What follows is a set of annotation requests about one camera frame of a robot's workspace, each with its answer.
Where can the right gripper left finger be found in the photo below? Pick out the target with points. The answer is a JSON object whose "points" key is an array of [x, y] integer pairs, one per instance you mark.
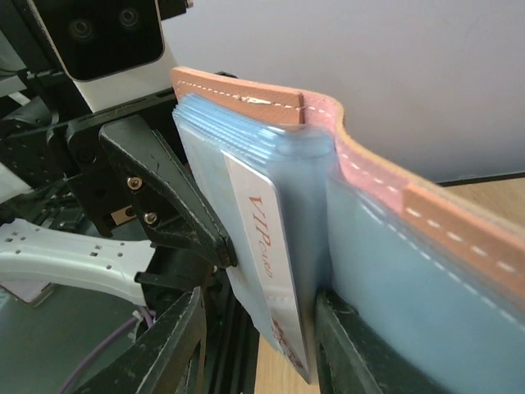
{"points": [[168, 358]]}

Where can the pink leather card holder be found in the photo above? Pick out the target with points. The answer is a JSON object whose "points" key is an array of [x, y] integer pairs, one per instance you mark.
{"points": [[437, 278]]}

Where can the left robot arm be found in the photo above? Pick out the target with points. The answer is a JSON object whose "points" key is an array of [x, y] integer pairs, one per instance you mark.
{"points": [[45, 234]]}

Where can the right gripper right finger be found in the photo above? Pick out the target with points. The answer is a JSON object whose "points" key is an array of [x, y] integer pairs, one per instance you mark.
{"points": [[352, 358]]}

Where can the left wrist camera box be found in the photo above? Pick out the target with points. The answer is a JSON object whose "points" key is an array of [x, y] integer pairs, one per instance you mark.
{"points": [[113, 51]]}

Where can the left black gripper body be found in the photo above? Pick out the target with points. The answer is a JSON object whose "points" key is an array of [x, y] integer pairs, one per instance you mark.
{"points": [[94, 182]]}

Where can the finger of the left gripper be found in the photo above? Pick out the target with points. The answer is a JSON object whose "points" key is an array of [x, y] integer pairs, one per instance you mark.
{"points": [[172, 210]]}

